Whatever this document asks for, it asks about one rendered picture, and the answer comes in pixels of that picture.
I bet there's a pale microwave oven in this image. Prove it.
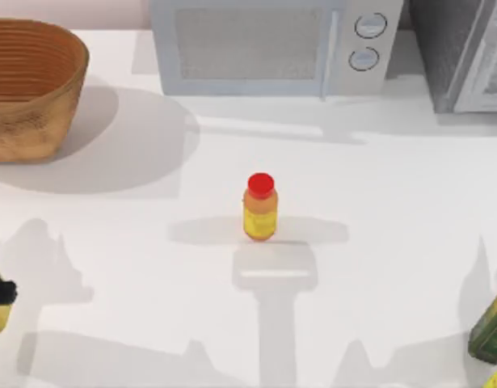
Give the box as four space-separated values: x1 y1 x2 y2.
147 0 405 98

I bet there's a yellow bottle with red cap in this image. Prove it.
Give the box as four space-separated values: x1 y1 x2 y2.
242 172 280 243

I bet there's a brown wicker basket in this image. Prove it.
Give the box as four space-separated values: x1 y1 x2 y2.
0 18 91 164

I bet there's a green and yellow can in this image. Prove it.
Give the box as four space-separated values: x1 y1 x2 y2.
467 286 497 364

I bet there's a microwave oven door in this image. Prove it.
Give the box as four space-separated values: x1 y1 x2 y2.
149 0 341 98

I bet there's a microwave door handle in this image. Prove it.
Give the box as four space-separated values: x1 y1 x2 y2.
320 10 339 100

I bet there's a grey cabinet door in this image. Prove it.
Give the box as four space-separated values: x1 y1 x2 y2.
452 0 497 114

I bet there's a microwave knob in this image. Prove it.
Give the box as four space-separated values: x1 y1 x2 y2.
347 45 381 73
354 11 389 40

